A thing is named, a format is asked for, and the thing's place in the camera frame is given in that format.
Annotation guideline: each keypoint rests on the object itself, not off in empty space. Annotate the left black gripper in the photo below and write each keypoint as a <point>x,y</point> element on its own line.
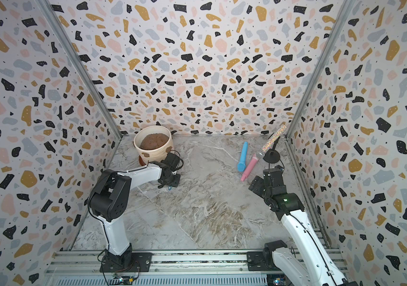
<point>176,183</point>

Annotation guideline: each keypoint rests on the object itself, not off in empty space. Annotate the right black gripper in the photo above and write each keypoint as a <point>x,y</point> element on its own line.
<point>256,185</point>

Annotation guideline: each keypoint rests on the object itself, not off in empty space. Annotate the cream ceramic pot with soil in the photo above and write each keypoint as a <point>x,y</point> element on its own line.
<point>154,142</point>

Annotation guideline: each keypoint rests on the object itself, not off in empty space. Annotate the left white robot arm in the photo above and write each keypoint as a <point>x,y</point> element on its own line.
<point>109,200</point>

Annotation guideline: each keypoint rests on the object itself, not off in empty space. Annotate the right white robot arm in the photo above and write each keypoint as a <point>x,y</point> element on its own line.
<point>317,268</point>

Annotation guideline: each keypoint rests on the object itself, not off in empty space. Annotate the pink toy microphone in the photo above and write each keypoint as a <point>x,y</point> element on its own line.
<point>249,168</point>

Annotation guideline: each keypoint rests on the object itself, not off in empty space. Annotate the terracotta saucer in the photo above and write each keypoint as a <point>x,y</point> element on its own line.
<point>144,161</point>

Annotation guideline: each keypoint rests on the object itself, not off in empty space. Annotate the blue toy microphone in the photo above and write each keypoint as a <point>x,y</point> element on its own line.
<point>242,160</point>

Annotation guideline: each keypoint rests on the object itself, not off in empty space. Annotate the black microphone stand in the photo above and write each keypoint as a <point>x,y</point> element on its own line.
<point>272,156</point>

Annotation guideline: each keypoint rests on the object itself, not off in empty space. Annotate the glitter silver microphone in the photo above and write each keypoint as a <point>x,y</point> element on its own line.
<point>270,142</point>

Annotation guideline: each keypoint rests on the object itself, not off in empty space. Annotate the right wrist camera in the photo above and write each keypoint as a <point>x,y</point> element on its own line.
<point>273,177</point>

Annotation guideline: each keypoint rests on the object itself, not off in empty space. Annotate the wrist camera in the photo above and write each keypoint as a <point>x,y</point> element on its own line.
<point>174,161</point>
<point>273,177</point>

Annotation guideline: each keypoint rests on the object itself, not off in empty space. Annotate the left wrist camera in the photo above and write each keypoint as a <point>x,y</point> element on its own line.
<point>174,161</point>

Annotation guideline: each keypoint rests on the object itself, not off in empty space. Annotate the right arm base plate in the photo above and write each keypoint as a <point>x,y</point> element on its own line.
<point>256,261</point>

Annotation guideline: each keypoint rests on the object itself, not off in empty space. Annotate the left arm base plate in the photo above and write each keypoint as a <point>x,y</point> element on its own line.
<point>130,262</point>

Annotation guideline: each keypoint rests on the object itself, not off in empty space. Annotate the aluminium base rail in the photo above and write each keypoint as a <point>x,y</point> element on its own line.
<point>171,268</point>

